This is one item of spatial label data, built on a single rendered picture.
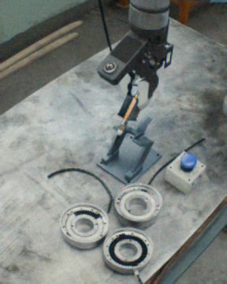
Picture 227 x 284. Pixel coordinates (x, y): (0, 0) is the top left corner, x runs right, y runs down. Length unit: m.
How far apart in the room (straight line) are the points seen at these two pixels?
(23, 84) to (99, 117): 1.40
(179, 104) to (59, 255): 0.57
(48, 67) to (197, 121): 1.56
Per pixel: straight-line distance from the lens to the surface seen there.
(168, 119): 1.22
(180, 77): 1.37
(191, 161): 1.04
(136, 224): 0.97
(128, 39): 0.85
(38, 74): 2.62
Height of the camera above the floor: 1.65
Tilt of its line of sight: 46 degrees down
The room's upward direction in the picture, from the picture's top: 5 degrees clockwise
